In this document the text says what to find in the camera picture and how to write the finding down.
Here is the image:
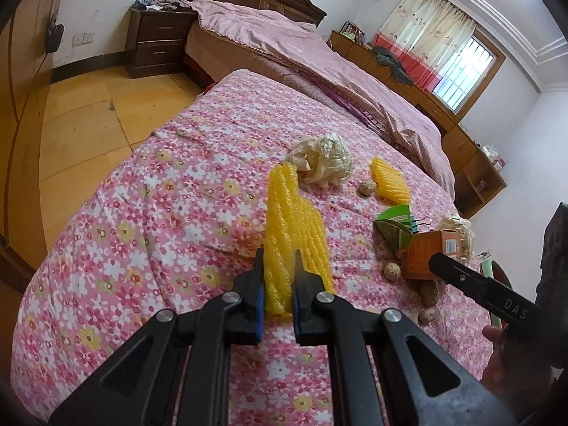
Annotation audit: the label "long yellow foam net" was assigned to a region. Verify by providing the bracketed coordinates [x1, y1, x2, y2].
[265, 164, 337, 316]

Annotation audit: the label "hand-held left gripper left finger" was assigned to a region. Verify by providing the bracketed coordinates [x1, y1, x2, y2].
[49, 248, 267, 426]

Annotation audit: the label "row of books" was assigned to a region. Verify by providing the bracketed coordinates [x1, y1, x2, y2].
[341, 21, 367, 44]

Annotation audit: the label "dark grey clothes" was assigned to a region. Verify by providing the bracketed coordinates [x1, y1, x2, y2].
[372, 45, 414, 85]

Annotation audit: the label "green paper packet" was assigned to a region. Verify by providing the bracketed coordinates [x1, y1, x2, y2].
[373, 204, 418, 253]

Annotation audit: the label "orange cardboard box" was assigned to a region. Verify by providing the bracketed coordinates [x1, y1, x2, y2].
[402, 230, 462, 282]

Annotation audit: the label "long wooden desk cabinet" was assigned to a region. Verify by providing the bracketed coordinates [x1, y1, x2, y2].
[331, 30, 507, 219]

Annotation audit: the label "purple striped bed sheet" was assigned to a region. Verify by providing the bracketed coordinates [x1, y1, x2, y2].
[326, 84, 387, 130]

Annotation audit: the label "pink floral blanket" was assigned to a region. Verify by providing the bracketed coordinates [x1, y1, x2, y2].
[11, 69, 507, 426]

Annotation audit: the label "person's right hand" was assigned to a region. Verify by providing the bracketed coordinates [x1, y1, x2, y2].
[481, 324, 555, 391]

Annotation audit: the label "pink checked quilt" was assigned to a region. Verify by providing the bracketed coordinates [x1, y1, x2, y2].
[191, 0, 453, 187]

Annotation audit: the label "dark wooden nightstand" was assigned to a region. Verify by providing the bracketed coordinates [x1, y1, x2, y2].
[125, 6, 196, 80]

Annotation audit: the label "blue binder clip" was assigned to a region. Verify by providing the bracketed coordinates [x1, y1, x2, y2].
[406, 215, 433, 234]

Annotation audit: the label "floral white red curtain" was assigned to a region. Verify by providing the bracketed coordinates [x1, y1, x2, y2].
[373, 0, 477, 94]

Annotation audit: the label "short yellow foam net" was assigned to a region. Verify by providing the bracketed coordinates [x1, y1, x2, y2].
[370, 156, 412, 205]

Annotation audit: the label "pile of clothes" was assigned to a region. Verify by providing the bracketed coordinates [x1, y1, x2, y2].
[150, 0, 193, 12]

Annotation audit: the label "light wooden wardrobe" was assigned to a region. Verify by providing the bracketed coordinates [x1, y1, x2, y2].
[0, 0, 67, 294]

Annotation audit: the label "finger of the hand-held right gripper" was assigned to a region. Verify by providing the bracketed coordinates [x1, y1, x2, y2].
[428, 253, 540, 327]

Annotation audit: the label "barred window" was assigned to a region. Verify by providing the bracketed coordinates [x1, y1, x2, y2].
[432, 33, 507, 120]

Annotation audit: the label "red and green plastic basin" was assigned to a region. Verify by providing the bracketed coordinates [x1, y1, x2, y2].
[479, 260, 511, 327]

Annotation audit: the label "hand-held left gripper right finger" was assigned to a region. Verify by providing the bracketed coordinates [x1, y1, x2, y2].
[293, 250, 518, 426]

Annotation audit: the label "black power adapter on floor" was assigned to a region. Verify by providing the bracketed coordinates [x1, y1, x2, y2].
[45, 13, 65, 54]

